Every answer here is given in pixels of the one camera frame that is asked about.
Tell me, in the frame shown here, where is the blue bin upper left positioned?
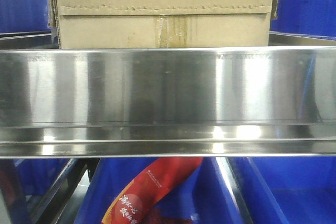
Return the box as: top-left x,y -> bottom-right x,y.
1,0 -> 50,34

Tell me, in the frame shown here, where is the blue bin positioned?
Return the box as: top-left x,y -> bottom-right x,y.
270,0 -> 335,37
14,158 -> 69,196
74,157 -> 244,223
1,0 -> 50,34
229,156 -> 335,223

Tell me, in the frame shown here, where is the blue bin front right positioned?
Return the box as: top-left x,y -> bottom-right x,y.
229,156 -> 335,223

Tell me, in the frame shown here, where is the stainless steel shelf rail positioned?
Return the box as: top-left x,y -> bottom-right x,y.
1,46 -> 335,158

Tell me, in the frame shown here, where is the blue bin lower left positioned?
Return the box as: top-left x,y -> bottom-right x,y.
14,158 -> 69,196

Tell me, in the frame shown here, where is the red snack bag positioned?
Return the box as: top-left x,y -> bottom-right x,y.
101,157 -> 203,223

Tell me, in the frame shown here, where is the blue bin front centre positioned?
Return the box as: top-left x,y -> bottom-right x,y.
74,157 -> 244,223

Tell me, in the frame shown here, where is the worn brown cardboard box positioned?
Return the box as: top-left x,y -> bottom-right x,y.
49,0 -> 278,49

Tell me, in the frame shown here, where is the blue bin upper right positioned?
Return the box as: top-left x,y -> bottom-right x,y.
270,0 -> 335,37

